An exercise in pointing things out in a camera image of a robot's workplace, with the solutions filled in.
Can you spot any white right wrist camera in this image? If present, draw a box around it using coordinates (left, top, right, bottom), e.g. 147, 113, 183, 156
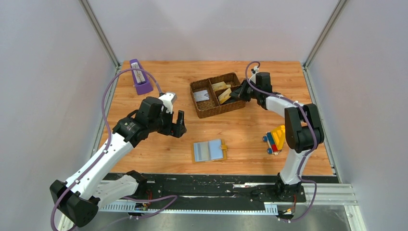
249, 66, 259, 85

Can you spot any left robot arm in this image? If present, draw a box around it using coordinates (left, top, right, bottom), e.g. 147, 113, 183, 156
50, 92, 187, 230

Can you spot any gold card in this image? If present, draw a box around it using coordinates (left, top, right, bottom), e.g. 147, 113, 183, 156
214, 82, 231, 91
211, 82, 226, 91
217, 88, 232, 104

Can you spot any gold card in basket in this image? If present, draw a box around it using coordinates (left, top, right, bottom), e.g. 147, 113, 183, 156
211, 82, 226, 91

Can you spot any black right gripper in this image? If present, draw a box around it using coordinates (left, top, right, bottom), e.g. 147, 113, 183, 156
230, 78, 260, 103

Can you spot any silver card in basket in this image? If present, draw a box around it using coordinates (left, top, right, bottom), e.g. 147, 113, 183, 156
193, 90, 207, 102

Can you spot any black card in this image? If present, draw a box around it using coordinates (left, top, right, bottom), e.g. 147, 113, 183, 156
222, 97, 239, 105

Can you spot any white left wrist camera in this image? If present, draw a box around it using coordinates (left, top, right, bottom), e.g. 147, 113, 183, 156
159, 92, 177, 114

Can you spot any aluminium frame rail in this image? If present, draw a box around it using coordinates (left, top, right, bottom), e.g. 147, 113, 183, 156
57, 180, 367, 231

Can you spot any colourful toy block truck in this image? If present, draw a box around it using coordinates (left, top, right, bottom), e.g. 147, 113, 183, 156
262, 125, 285, 155

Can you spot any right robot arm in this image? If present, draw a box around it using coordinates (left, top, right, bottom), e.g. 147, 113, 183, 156
230, 72, 324, 201

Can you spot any brown wicker divided basket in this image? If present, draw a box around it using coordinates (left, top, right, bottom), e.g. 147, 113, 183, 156
190, 72, 245, 118

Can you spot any silver striped card in holder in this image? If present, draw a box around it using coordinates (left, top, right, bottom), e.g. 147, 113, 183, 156
193, 141, 210, 162

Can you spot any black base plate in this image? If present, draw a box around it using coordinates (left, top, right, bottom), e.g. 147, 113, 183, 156
108, 172, 340, 213

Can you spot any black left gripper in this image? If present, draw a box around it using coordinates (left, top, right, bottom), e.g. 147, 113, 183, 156
148, 106, 187, 138

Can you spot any purple metronome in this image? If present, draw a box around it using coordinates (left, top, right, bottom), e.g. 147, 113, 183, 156
129, 59, 153, 95

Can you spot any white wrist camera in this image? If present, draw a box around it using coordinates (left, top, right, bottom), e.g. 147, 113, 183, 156
249, 66, 259, 85
159, 92, 177, 114

